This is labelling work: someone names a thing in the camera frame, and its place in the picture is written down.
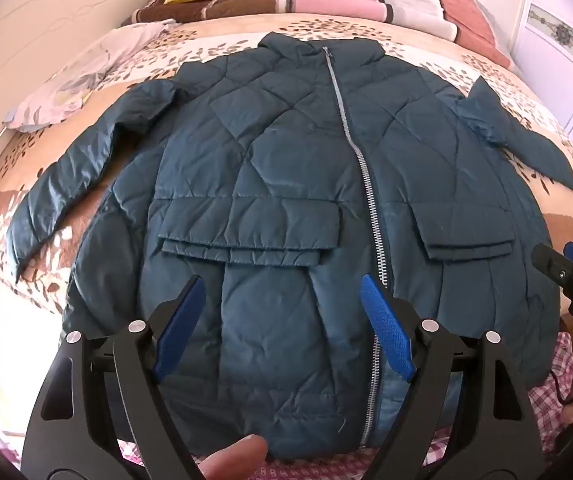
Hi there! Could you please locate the white patterned wardrobe door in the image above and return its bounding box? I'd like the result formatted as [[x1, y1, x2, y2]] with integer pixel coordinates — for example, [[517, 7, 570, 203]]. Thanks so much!
[[509, 0, 573, 146]]

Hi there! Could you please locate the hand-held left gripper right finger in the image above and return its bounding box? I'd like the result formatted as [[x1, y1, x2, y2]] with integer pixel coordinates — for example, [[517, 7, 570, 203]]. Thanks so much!
[[360, 274, 547, 480]]

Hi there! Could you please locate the beige leaf-patterned blanket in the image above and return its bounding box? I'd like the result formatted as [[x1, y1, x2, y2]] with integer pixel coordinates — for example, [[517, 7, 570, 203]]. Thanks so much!
[[0, 10, 573, 341]]

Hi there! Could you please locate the pink plaid clothing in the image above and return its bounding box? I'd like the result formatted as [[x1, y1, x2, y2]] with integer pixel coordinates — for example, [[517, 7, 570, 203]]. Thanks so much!
[[116, 332, 573, 480]]

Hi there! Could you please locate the dark teal quilted jacket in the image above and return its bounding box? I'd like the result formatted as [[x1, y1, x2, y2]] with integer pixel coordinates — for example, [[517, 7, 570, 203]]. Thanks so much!
[[5, 31, 573, 461]]

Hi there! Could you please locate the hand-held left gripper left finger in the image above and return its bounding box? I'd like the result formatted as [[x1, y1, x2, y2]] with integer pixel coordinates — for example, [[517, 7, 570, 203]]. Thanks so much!
[[20, 275, 207, 480]]

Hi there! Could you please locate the white headboard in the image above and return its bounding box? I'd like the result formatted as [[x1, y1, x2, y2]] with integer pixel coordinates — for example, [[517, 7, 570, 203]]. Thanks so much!
[[0, 0, 167, 206]]

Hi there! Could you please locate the person's left hand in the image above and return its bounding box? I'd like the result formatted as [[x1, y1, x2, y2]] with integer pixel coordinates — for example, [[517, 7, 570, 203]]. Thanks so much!
[[201, 435, 270, 480]]

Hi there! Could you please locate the salmon pink pillow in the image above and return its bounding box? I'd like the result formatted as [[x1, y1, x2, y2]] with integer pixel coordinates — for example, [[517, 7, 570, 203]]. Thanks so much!
[[427, 0, 512, 68]]

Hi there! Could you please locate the lilac floral sheet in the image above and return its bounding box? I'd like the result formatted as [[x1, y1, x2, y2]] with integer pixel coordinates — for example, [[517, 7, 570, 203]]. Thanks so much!
[[2, 19, 182, 133]]

